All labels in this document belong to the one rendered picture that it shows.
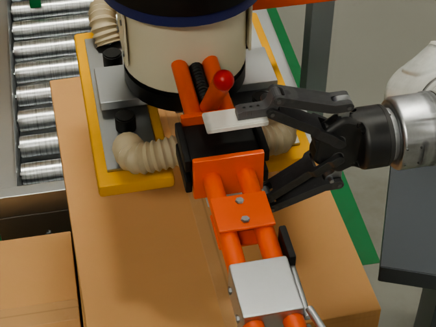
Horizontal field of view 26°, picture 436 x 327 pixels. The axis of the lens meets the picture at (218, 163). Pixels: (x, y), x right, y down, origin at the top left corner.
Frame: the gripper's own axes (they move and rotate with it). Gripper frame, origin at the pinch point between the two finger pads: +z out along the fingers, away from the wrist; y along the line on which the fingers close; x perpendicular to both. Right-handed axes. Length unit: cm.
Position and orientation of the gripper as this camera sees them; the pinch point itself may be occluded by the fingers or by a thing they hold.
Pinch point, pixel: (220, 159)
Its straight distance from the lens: 109.3
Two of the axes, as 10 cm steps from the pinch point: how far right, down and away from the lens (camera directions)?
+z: -9.8, 1.5, -1.5
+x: -2.1, -6.8, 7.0
